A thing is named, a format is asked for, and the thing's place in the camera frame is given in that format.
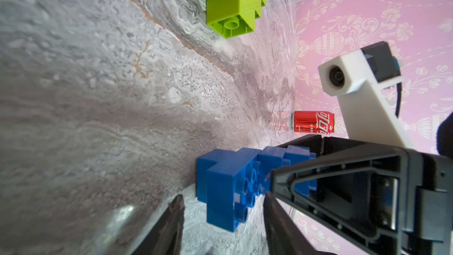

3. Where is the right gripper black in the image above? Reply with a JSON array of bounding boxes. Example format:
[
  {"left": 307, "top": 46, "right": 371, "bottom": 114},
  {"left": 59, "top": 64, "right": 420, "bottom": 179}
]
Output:
[{"left": 270, "top": 111, "right": 453, "bottom": 255}]

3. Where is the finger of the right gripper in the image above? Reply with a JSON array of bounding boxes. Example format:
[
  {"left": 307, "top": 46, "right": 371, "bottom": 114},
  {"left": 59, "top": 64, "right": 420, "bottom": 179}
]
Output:
[{"left": 278, "top": 134, "right": 365, "bottom": 156}]

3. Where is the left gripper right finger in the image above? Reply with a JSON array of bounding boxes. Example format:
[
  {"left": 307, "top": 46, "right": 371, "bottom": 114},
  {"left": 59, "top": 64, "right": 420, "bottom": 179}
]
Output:
[{"left": 263, "top": 192, "right": 332, "bottom": 255}]

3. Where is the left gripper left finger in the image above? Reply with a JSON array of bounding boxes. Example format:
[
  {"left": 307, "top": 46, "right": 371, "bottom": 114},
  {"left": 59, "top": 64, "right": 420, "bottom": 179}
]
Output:
[{"left": 132, "top": 194, "right": 185, "bottom": 255}]

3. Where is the blue small lego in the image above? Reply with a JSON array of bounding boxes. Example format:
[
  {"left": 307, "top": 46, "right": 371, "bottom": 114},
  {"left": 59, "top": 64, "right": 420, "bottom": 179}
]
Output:
[
  {"left": 284, "top": 144, "right": 318, "bottom": 197},
  {"left": 258, "top": 146, "right": 286, "bottom": 195}
]

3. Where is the blue large lego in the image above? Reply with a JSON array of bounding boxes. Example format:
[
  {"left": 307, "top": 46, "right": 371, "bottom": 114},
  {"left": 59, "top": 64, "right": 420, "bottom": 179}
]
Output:
[{"left": 197, "top": 148, "right": 262, "bottom": 233}]

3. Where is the red soda can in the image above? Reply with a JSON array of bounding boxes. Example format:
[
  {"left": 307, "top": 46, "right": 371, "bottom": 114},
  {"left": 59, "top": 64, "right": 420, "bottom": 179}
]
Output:
[{"left": 290, "top": 111, "right": 335, "bottom": 135}]

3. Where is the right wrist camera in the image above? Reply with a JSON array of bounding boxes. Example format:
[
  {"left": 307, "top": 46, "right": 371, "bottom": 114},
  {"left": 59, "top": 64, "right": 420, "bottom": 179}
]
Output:
[{"left": 318, "top": 41, "right": 414, "bottom": 149}]

